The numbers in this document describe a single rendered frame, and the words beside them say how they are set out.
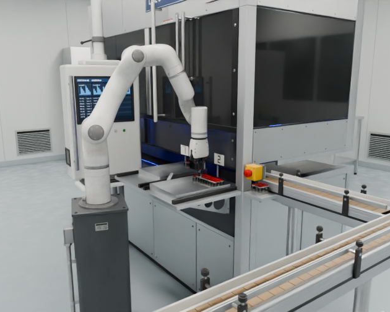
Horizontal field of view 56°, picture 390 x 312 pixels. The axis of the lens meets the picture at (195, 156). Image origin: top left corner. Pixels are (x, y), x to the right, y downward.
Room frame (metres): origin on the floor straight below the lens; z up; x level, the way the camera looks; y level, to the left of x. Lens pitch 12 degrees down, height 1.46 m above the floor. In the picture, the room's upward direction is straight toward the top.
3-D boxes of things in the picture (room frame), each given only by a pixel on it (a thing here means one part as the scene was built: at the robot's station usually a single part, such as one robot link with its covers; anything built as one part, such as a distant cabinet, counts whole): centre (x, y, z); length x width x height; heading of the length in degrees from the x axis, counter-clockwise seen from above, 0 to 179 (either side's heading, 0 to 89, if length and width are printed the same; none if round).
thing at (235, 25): (1.92, -0.20, 1.40); 0.04 x 0.01 x 0.80; 36
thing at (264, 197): (1.83, -0.35, 0.87); 0.14 x 0.13 x 0.02; 126
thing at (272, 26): (2.15, -0.64, 1.51); 0.85 x 0.01 x 0.59; 126
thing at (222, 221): (2.70, 0.37, 0.73); 1.98 x 0.01 x 0.25; 36
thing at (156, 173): (2.23, 0.14, 0.90); 0.34 x 0.26 x 0.04; 126
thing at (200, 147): (1.91, -0.02, 1.11); 0.10 x 0.08 x 0.11; 126
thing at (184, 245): (2.98, -0.05, 0.44); 2.06 x 1.00 x 0.88; 36
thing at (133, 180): (2.05, 0.09, 0.87); 0.70 x 0.48 x 0.02; 36
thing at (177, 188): (1.89, 0.03, 0.90); 0.34 x 0.26 x 0.04; 126
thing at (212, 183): (1.95, -0.06, 0.90); 0.18 x 0.02 x 0.05; 36
